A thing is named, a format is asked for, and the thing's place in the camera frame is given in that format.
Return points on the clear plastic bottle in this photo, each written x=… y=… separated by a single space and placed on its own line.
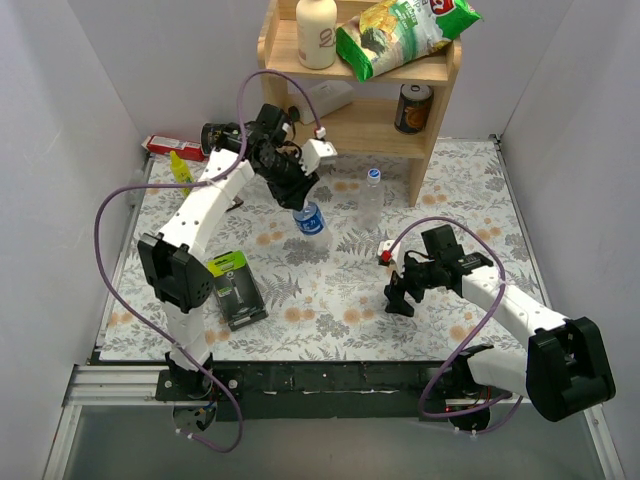
x=370 y=204

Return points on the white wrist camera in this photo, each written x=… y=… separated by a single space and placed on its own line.
x=391 y=253
x=313 y=153

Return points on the black white paper cup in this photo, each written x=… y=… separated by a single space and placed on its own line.
x=212 y=137

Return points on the blue white bottle cap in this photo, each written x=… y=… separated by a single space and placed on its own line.
x=374 y=176

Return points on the brown chocolate bar wrapper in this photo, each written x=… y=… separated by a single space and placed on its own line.
x=236 y=203

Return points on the yellow squeeze bottle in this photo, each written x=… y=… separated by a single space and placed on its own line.
x=181 y=173

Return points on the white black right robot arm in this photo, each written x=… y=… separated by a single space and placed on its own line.
x=565 y=367

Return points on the cream lotion bottle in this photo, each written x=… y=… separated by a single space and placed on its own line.
x=316 y=22

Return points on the small blue-label water bottle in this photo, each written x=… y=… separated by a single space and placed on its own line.
x=312 y=225

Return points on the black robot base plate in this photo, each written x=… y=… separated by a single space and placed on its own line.
x=302 y=389

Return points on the red white toothpaste box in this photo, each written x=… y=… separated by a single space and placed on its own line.
x=161 y=145

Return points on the floral table cloth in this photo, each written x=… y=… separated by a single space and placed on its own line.
x=330 y=305

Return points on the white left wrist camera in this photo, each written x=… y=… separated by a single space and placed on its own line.
x=313 y=153

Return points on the dark tin can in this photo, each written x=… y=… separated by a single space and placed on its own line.
x=413 y=108

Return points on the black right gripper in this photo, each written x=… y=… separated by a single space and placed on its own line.
x=405 y=280

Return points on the black green razor box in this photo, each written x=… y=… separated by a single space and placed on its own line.
x=236 y=291

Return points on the green chips bag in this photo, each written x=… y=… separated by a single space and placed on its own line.
x=390 y=34

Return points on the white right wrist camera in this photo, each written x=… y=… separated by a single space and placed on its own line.
x=391 y=253

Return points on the wooden two-tier shelf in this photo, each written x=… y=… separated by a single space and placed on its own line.
x=367 y=124

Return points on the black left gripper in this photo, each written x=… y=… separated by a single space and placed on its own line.
x=293 y=189

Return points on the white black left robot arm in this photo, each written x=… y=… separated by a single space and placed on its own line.
x=173 y=259

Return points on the lying white bottle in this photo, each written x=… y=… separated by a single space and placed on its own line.
x=326 y=97

